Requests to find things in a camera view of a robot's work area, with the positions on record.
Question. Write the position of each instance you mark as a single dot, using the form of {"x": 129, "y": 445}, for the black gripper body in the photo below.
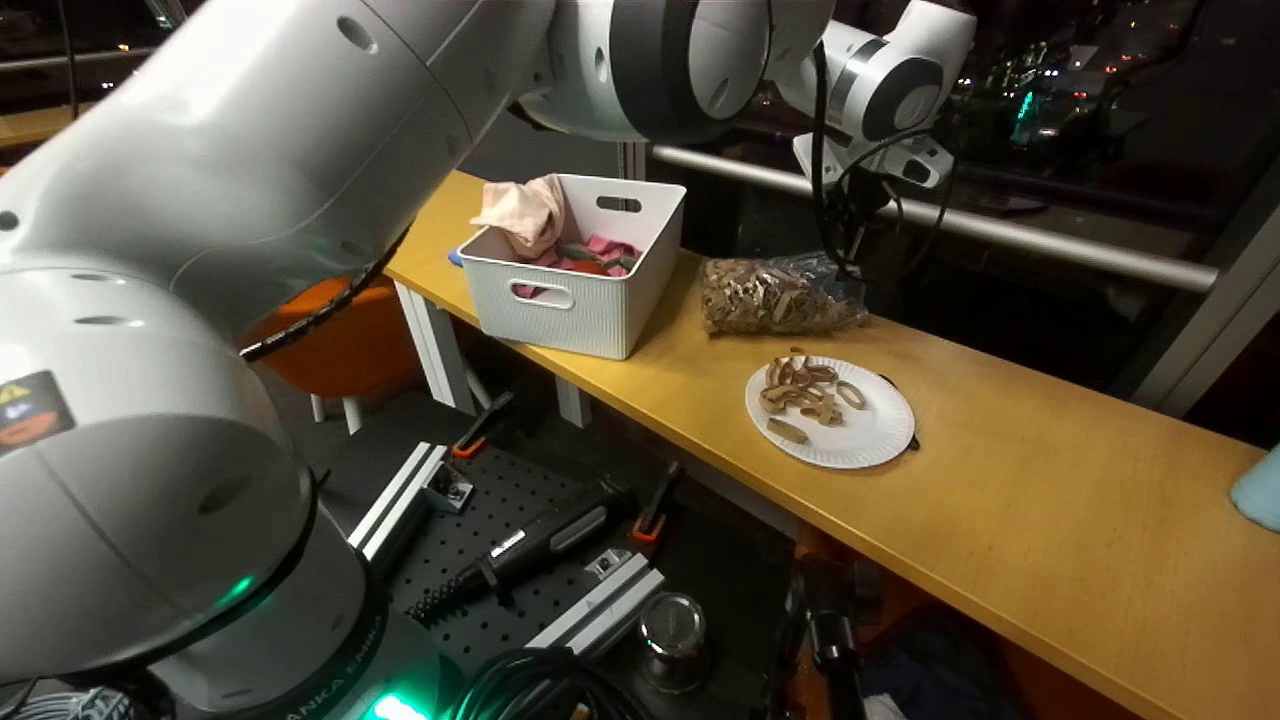
{"x": 845, "y": 211}

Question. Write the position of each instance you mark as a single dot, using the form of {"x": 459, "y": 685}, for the clear bag of rubber bands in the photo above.
{"x": 777, "y": 299}

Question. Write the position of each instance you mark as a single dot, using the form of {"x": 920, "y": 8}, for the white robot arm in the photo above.
{"x": 153, "y": 512}

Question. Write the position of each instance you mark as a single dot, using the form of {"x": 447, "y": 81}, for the white paper plate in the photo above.
{"x": 870, "y": 439}

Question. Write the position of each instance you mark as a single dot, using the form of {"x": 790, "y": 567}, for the metal window handrail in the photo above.
{"x": 973, "y": 226}

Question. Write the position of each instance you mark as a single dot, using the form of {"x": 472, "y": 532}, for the bright pink cloth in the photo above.
{"x": 593, "y": 255}

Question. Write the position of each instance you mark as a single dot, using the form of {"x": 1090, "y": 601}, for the white plastic bin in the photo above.
{"x": 569, "y": 304}

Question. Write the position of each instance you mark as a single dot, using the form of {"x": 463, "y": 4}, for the pale pink cloth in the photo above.
{"x": 530, "y": 215}

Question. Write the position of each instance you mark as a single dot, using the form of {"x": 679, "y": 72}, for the orange chair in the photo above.
{"x": 357, "y": 350}

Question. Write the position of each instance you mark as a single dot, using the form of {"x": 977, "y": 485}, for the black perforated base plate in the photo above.
{"x": 619, "y": 578}

